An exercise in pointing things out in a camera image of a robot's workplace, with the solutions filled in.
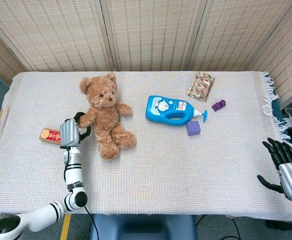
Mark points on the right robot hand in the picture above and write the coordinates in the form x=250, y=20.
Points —
x=287, y=172

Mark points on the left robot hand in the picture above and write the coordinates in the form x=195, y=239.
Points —
x=69, y=132

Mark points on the brown teddy bear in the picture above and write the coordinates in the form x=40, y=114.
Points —
x=105, y=117

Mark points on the blue robot base seat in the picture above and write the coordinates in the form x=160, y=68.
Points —
x=140, y=227

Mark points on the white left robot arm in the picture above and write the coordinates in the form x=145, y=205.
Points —
x=60, y=192

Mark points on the red and tan snack box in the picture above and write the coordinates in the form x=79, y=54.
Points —
x=50, y=135

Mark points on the purple toy building brick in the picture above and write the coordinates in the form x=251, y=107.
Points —
x=219, y=105

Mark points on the woven grey table cloth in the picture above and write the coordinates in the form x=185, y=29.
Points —
x=160, y=162

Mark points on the blue pump detergent bottle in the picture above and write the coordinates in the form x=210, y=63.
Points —
x=165, y=110

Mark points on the purple foam cube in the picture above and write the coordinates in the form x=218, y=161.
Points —
x=193, y=128

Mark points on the gold foil snack packet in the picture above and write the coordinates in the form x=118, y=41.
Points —
x=200, y=86

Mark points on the bamboo folding screen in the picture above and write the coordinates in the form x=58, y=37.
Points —
x=145, y=35

